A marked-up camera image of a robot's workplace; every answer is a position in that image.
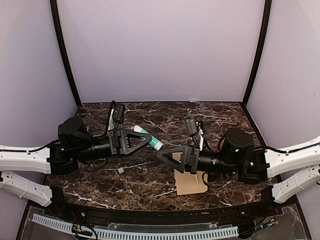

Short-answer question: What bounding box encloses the brown paper envelope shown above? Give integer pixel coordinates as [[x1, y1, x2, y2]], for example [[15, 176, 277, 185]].
[[172, 152, 208, 196]]

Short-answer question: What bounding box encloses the small grey glue cap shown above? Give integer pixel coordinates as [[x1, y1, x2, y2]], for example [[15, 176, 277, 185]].
[[117, 167, 125, 174]]

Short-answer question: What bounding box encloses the black front table rail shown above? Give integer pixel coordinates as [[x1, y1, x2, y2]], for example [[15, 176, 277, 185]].
[[30, 201, 283, 226]]

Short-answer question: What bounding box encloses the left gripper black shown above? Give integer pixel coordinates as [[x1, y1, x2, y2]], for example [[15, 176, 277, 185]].
[[74, 128, 153, 163]]

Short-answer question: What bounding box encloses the white slotted cable duct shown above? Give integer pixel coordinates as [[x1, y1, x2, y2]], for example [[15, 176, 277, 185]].
[[31, 213, 239, 240]]

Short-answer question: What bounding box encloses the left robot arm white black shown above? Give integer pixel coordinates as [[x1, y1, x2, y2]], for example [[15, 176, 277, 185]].
[[0, 116, 152, 218]]

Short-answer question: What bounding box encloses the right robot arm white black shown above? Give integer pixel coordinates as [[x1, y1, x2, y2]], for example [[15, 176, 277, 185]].
[[156, 128, 320, 217]]

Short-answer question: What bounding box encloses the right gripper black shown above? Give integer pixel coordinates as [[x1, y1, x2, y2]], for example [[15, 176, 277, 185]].
[[156, 144, 240, 176]]

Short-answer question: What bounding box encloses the black frame post left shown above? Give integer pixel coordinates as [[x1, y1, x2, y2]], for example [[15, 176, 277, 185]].
[[49, 0, 82, 108]]

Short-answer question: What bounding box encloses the green white glue stick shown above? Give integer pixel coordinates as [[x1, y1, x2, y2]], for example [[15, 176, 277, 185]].
[[133, 125, 164, 151]]

